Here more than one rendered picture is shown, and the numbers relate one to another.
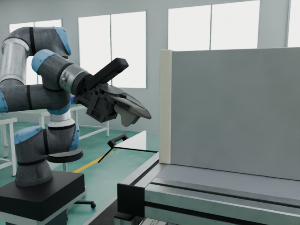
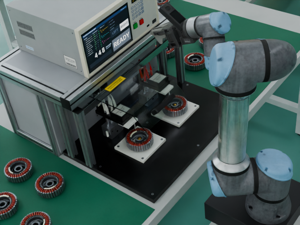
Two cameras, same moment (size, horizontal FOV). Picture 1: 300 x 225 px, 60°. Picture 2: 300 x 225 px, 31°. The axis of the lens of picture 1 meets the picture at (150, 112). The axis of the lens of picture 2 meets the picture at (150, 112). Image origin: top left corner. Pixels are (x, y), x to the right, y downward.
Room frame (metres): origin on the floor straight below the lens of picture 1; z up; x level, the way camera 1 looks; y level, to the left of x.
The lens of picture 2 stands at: (2.29, 0.59, 2.28)
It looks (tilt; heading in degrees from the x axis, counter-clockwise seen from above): 41 degrees down; 201
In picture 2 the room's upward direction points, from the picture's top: 8 degrees counter-clockwise
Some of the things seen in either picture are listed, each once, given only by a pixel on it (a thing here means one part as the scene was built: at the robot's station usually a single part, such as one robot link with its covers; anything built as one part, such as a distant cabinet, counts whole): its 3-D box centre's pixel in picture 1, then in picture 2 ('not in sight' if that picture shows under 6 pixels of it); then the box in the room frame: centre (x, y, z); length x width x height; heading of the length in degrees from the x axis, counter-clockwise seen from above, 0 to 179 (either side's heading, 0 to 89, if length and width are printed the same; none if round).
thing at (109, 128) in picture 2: not in sight; (112, 127); (0.78, -0.16, 0.80); 0.08 x 0.05 x 0.06; 158
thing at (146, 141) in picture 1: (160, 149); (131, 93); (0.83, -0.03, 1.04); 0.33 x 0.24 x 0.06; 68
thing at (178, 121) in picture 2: not in sight; (175, 110); (0.61, 0.06, 0.78); 0.15 x 0.15 x 0.01; 68
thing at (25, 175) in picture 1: (33, 168); (269, 197); (1.09, 0.51, 0.87); 0.15 x 0.15 x 0.10
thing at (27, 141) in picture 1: (31, 142); (270, 173); (1.09, 0.51, 0.99); 0.13 x 0.12 x 0.14; 110
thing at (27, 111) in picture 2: not in sight; (28, 114); (0.88, -0.48, 0.91); 0.28 x 0.03 x 0.32; 68
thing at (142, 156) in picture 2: not in sight; (140, 143); (0.84, -0.03, 0.78); 0.15 x 0.15 x 0.01; 68
